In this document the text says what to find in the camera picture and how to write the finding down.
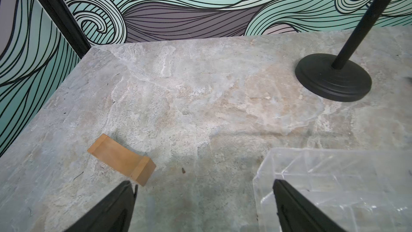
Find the black microphone stand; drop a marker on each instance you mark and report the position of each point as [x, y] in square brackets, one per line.
[335, 77]

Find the tan wooden block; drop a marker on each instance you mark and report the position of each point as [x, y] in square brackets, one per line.
[137, 167]

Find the black corner frame post left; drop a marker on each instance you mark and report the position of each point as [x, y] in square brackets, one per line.
[65, 21]

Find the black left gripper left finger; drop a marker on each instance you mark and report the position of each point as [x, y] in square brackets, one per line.
[111, 214]

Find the clear acrylic lipstick organizer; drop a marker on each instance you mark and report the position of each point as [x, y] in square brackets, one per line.
[361, 190]

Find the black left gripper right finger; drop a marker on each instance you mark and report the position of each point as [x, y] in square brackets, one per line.
[297, 214]

